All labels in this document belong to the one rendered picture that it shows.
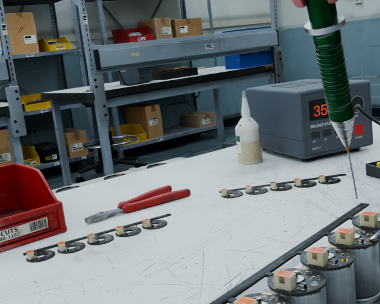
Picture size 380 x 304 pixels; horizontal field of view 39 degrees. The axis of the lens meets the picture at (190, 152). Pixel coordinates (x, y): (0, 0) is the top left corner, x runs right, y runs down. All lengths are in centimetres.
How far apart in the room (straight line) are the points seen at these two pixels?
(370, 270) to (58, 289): 24
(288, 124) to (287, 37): 580
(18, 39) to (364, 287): 425
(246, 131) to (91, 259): 34
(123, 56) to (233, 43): 76
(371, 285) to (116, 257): 24
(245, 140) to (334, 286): 49
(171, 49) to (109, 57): 39
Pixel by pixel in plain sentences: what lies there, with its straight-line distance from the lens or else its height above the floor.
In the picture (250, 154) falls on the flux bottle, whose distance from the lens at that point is 74.
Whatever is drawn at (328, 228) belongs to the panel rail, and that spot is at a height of 81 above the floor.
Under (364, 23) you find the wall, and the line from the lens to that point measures 585.
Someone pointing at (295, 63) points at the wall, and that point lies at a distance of 646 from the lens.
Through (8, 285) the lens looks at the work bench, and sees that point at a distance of 46.
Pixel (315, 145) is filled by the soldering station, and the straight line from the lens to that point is 72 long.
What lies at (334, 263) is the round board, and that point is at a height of 81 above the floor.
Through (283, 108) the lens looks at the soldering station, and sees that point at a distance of 73.
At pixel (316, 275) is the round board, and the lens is 25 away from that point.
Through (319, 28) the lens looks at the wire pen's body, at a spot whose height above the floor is 92.
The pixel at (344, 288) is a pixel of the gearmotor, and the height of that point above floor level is 80.
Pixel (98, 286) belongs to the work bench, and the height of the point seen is 75.
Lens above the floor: 92
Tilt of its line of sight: 11 degrees down
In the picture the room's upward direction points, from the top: 7 degrees counter-clockwise
